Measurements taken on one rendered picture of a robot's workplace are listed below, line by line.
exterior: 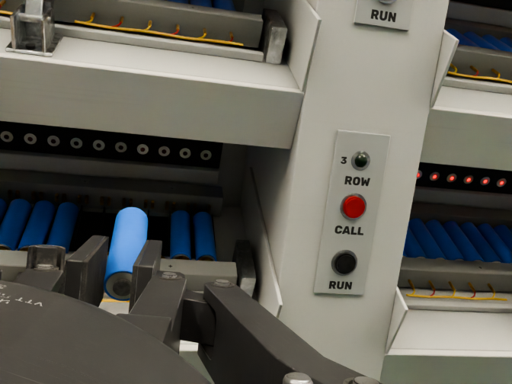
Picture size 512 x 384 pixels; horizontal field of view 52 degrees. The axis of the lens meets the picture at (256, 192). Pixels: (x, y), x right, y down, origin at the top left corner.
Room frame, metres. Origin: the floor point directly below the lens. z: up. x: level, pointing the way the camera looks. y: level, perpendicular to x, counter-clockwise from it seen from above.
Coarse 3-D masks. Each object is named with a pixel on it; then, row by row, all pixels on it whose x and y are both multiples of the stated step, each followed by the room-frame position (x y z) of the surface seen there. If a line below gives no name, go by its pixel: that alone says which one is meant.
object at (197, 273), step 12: (0, 252) 0.38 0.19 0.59; (12, 252) 0.39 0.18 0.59; (24, 252) 0.39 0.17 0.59; (0, 264) 0.37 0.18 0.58; (12, 264) 0.37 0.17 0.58; (24, 264) 0.38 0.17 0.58; (168, 264) 0.41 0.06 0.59; (180, 264) 0.41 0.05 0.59; (192, 264) 0.41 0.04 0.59; (204, 264) 0.41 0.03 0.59; (216, 264) 0.42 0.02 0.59; (228, 264) 0.42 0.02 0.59; (12, 276) 0.38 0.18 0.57; (192, 276) 0.40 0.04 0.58; (204, 276) 0.40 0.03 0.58; (216, 276) 0.40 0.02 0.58; (228, 276) 0.41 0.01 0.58; (192, 288) 0.41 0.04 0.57; (108, 300) 0.38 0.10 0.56
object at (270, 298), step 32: (0, 160) 0.48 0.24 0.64; (32, 160) 0.49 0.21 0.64; (64, 160) 0.49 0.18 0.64; (96, 160) 0.50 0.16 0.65; (256, 192) 0.48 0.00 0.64; (224, 224) 0.51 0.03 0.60; (256, 224) 0.46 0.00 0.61; (224, 256) 0.46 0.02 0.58; (256, 256) 0.44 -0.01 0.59; (256, 288) 0.43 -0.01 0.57; (192, 352) 0.36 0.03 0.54
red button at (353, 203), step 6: (348, 198) 0.37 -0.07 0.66; (354, 198) 0.37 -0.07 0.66; (360, 198) 0.38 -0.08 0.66; (348, 204) 0.37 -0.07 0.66; (354, 204) 0.37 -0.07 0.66; (360, 204) 0.37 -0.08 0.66; (348, 210) 0.37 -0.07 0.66; (354, 210) 0.37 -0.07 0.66; (360, 210) 0.37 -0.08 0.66; (348, 216) 0.37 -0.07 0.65; (354, 216) 0.37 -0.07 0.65
